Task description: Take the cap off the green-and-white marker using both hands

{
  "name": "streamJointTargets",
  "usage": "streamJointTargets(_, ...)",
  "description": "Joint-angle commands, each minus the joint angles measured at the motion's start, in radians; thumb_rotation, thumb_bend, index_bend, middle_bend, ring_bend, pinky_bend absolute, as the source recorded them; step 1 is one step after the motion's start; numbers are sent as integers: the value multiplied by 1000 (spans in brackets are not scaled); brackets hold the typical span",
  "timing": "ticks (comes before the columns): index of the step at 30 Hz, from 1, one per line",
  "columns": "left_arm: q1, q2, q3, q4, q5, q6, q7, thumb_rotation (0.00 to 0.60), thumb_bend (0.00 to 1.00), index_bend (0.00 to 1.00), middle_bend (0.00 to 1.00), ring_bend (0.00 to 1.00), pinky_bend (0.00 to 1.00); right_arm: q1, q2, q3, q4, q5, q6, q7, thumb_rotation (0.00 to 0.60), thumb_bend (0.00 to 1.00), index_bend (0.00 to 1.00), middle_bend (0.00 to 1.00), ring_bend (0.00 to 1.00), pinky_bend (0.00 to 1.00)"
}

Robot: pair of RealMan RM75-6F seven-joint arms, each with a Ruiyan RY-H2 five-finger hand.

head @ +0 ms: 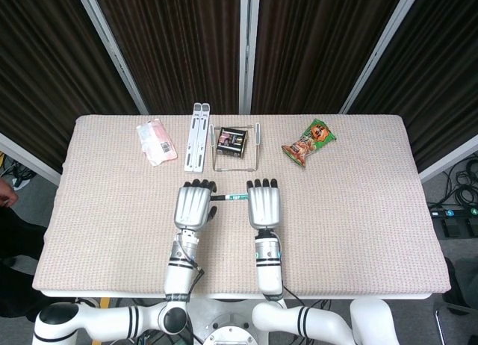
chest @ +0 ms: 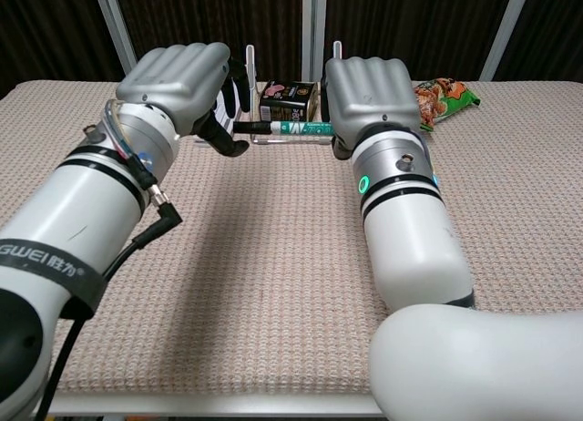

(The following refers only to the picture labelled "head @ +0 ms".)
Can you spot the bystander bare hand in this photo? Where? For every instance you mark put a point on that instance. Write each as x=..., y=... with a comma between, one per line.
x=7, y=193

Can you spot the white slanted frame post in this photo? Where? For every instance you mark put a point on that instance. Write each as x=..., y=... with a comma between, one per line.
x=112, y=50
x=381, y=50

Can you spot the black marker cap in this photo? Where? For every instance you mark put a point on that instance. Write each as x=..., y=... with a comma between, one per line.
x=218, y=198

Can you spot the green and white pen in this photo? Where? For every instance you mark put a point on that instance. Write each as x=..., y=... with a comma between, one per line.
x=237, y=197

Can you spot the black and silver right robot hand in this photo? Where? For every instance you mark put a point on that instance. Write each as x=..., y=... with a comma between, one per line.
x=264, y=207

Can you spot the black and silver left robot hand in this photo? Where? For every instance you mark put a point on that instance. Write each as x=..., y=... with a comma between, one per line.
x=192, y=207

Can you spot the white upright frame post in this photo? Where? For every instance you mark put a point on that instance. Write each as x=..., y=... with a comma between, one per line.
x=247, y=50

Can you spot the pink and white tissue packet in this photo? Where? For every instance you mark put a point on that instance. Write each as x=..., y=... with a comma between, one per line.
x=155, y=143

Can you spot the orange and green snack bag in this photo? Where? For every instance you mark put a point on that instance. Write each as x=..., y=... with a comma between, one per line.
x=308, y=143

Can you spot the black rectangular tin can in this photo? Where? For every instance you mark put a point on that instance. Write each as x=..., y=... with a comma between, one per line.
x=231, y=142

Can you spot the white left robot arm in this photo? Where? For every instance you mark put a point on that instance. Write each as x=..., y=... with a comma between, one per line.
x=179, y=270

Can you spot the grey folded laptop stand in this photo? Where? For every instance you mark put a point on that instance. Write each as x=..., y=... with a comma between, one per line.
x=197, y=139

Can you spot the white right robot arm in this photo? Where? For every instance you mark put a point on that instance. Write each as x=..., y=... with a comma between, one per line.
x=269, y=266

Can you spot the beige woven table cloth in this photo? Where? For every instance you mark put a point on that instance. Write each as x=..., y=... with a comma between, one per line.
x=336, y=218

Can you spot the white table frame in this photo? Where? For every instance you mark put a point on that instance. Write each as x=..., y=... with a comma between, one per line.
x=336, y=295

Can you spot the round white robot base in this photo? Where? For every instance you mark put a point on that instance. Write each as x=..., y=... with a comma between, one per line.
x=227, y=335

